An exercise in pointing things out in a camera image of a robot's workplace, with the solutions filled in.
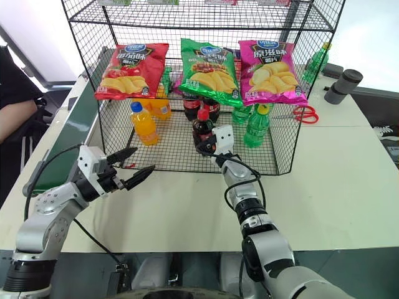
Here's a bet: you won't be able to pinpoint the person in black clothes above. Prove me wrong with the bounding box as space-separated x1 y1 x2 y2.
0 45 54 206

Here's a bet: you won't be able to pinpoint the grey box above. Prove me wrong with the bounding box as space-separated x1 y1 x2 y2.
319 63 344 80

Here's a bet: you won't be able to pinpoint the grey cylindrical roll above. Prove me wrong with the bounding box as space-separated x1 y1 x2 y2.
324 69 364 105

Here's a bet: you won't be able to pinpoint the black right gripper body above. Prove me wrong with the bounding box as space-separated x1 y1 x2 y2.
203 134 218 154

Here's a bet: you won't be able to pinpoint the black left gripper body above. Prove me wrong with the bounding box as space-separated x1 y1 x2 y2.
96 162 126 196

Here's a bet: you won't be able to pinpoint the purple snack pack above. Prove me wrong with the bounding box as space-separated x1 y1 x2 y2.
223 47 241 62

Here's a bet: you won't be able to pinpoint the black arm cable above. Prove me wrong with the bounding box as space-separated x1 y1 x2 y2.
23 143 126 269
214 152 267 216

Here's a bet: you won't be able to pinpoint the orange soda bottle blue cap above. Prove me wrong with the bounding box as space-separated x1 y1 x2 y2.
142 86 173 121
130 101 160 146

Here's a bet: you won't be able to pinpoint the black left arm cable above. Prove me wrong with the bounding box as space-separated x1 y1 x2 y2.
23 143 126 269

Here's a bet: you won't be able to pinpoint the red handled scissors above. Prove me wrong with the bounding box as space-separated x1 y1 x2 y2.
274 105 319 124

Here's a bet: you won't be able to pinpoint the green chips bag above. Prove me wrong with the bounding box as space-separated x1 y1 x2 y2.
178 37 244 108

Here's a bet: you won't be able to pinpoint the magenta chips bag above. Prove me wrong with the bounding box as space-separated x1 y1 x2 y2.
238 39 309 107

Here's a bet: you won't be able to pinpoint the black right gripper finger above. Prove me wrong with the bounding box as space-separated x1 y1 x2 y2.
195 141 213 157

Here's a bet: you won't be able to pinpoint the black wire mesh rack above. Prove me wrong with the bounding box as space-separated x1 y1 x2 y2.
60 0 347 177

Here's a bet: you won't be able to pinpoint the cola bottle red cap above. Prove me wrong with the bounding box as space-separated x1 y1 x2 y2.
202 98 221 124
191 108 216 154
182 92 202 121

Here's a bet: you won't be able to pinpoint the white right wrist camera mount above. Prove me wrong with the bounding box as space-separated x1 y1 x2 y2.
213 123 235 155

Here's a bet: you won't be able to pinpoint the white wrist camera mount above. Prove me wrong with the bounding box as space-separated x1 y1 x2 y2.
213 123 235 155
76 145 109 197

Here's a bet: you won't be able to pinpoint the black mat white logo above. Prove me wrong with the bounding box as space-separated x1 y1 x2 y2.
370 124 399 171

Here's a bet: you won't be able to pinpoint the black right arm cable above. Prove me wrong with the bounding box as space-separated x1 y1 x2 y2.
214 152 267 216

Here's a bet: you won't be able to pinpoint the green conveyor belt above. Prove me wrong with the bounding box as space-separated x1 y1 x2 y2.
21 46 110 199

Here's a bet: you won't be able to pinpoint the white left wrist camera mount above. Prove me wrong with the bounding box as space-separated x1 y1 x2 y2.
76 145 109 197

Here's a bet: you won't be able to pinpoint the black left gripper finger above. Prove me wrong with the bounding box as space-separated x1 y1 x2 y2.
105 147 138 168
120 164 156 191

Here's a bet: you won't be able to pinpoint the red chips bag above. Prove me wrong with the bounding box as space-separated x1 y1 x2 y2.
94 42 170 101

